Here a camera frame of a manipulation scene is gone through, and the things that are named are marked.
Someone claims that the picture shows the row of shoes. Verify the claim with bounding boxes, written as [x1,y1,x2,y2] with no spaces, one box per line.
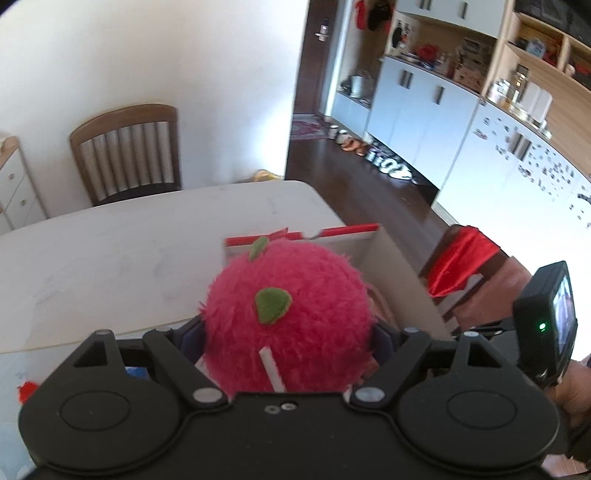
[328,124,426,185]

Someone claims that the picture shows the white fridge with magnets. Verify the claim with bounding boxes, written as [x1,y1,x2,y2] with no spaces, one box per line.
[434,99,591,278]

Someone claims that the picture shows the pink plush ball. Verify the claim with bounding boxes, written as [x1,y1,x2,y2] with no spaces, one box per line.
[198,237,376,393]

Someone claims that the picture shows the grey tote bag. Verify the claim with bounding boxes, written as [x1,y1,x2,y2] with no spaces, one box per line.
[342,69,375,97]

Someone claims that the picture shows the white wall cabinet unit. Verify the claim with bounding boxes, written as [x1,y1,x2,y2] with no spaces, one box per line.
[330,0,591,204]

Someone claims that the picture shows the dark wooden chair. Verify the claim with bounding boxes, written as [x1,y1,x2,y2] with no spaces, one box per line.
[418,224,532,334]

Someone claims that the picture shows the dark wooden door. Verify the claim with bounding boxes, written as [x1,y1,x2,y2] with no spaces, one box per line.
[294,0,334,116]

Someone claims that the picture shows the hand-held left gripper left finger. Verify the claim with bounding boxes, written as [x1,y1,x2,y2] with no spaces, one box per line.
[74,315,229,411]

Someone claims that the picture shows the brown wooden chair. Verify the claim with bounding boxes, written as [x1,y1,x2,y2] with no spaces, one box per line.
[69,104,182,207]

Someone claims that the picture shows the red cloth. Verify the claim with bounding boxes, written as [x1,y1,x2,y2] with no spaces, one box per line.
[427,226,502,297]

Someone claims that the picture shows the white sideboard cabinet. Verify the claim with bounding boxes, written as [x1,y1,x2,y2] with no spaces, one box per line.
[0,136,48,234]

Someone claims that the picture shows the red patterned rug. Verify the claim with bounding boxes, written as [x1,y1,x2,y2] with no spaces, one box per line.
[292,117,329,140]

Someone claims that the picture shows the red cardboard box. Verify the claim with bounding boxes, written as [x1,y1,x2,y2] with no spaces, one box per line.
[224,224,453,342]

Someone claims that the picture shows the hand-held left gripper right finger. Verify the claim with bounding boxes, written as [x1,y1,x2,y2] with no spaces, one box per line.
[350,322,525,411]

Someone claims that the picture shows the person's right hand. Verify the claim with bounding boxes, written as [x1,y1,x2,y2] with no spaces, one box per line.
[547,355,591,430]

